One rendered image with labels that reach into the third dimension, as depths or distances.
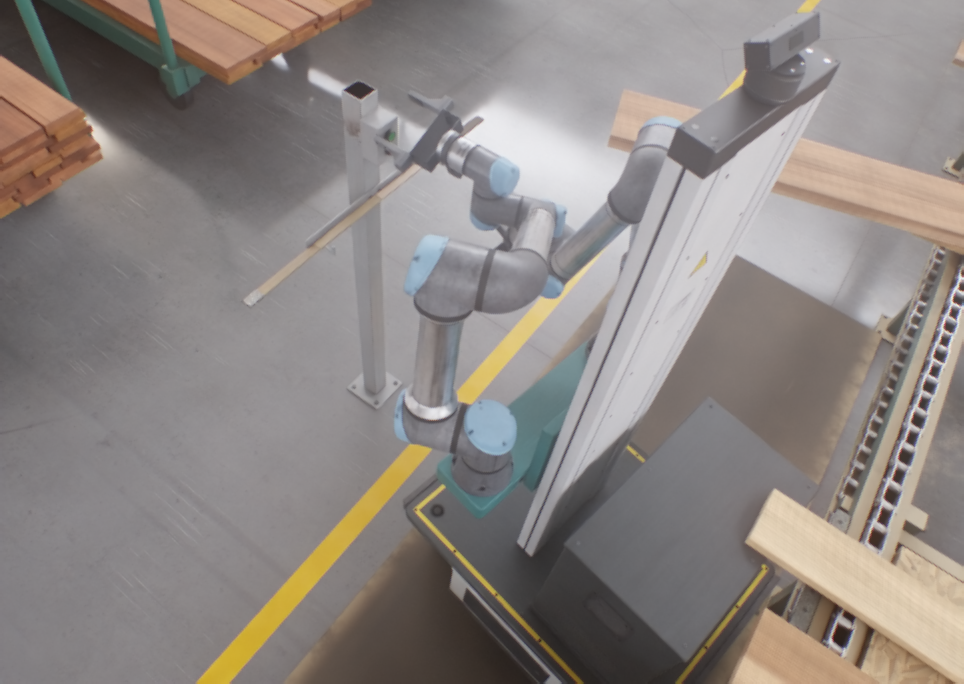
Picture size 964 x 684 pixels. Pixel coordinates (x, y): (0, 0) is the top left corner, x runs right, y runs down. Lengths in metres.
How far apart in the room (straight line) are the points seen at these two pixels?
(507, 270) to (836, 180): 1.53
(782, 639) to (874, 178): 1.57
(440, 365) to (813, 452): 1.92
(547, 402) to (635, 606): 0.56
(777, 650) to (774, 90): 1.10
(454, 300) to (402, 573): 1.33
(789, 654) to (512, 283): 0.94
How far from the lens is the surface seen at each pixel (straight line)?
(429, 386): 1.43
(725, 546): 1.68
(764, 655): 1.61
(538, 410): 1.81
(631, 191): 1.51
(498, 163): 1.54
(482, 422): 1.51
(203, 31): 3.58
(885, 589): 1.80
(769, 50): 0.95
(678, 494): 1.69
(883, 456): 2.04
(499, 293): 1.22
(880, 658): 1.79
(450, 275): 1.22
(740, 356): 3.10
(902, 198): 2.61
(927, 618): 1.83
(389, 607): 2.37
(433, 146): 1.60
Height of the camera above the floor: 2.30
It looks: 54 degrees down
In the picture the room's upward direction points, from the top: 10 degrees clockwise
